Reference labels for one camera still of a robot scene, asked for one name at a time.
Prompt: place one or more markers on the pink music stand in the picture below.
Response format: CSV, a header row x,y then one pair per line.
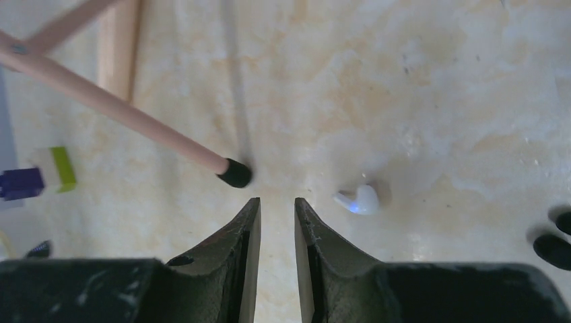
x,y
28,57

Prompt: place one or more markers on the white earbud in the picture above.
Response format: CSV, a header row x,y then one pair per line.
x,y
364,202

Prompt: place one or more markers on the purple green toy block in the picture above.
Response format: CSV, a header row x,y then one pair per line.
x,y
51,171

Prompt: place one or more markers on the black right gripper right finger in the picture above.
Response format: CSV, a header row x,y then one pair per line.
x,y
339,282

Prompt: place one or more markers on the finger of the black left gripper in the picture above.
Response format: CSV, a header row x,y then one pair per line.
x,y
43,250

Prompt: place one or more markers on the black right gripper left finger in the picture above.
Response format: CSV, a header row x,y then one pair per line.
x,y
215,281

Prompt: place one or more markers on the black earbud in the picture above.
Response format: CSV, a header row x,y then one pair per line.
x,y
553,250
563,222

